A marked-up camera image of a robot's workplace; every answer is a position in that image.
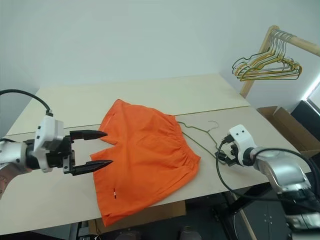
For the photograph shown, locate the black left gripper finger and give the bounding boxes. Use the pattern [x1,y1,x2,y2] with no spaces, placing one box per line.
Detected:
[70,159,114,177]
[69,129,109,144]

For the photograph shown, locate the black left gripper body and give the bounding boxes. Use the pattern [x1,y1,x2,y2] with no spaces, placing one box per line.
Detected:
[45,135,77,175]

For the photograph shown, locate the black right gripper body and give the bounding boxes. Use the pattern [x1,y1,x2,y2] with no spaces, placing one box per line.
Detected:
[224,142,239,167]

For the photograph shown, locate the green wire hanger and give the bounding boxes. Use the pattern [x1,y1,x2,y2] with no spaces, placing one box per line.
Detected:
[175,120,223,161]

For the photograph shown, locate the orange shorts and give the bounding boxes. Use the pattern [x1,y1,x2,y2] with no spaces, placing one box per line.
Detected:
[89,98,202,227]

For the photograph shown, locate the open cardboard box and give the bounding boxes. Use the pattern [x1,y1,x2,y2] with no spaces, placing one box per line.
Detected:
[256,105,320,159]

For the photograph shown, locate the thin wooden rod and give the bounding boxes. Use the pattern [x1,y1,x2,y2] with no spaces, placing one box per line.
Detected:
[231,192,258,240]

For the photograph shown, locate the flat cardboard sheet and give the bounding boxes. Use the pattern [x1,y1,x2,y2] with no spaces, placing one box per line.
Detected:
[88,199,187,234]

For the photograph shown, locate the black cabinet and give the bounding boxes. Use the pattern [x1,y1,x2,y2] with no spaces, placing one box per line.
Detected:
[233,199,294,240]

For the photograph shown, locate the black box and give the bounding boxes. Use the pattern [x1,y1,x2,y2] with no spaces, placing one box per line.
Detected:
[290,99,320,131]

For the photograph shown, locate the wooden clothes rack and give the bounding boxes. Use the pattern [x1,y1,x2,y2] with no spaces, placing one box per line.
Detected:
[239,24,320,99]

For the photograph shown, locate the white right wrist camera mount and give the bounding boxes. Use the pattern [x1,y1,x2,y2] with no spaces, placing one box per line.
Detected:
[228,123,259,166]

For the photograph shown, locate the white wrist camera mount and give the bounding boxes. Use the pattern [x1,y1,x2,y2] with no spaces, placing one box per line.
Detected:
[33,115,66,174]
[228,123,259,166]

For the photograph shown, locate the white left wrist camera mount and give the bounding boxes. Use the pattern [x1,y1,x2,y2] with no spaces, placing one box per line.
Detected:
[33,115,66,174]

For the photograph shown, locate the black table frame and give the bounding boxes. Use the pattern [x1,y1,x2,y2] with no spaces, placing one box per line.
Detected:
[211,183,272,240]

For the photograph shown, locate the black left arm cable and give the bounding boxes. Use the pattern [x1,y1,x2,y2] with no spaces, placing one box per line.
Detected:
[0,89,54,118]

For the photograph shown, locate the yellow wire hanger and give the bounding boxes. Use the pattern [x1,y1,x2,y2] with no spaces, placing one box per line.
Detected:
[236,31,302,82]
[234,29,303,76]

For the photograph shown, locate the bunch of wire hangers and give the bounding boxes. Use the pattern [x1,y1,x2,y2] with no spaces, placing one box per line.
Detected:
[231,31,301,82]

